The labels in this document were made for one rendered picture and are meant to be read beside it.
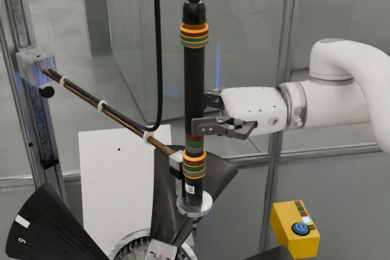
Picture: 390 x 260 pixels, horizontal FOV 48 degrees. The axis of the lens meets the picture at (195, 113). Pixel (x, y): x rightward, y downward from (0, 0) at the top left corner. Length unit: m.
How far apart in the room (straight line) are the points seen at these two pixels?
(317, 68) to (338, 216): 1.42
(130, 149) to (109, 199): 0.15
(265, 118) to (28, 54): 0.74
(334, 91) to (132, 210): 0.70
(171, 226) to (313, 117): 0.44
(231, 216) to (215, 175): 0.93
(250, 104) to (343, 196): 1.36
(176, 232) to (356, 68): 0.55
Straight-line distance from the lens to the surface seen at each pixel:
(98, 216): 1.27
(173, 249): 1.03
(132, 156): 1.26
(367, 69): 0.71
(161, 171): 1.09
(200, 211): 0.85
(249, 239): 2.07
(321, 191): 1.99
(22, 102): 1.38
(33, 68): 1.22
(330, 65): 0.76
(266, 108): 0.74
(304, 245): 1.40
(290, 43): 1.55
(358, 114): 0.81
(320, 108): 0.77
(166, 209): 1.06
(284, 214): 1.43
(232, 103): 0.75
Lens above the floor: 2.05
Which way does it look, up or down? 31 degrees down
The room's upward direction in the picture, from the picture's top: straight up
